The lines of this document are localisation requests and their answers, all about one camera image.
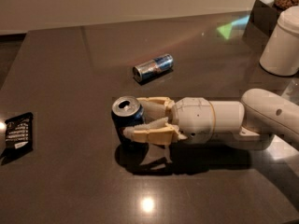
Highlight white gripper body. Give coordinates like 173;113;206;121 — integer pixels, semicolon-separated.
172;97;216;144

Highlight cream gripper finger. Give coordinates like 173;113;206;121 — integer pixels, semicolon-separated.
122;118;187;146
137;97;175;121

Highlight blue pepsi can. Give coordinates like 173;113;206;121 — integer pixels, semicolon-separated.
111;96;144;149

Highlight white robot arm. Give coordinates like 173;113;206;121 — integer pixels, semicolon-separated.
121;89;299;150

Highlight silver blue red bull can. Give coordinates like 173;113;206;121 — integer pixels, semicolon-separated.
132;54;174;82

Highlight white cylindrical canister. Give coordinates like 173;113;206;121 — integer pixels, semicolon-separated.
260;6;299;77

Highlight dark box with jar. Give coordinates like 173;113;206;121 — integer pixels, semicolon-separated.
243;0;299;49

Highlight black snack packet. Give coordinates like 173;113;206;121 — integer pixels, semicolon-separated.
5;112;34;149

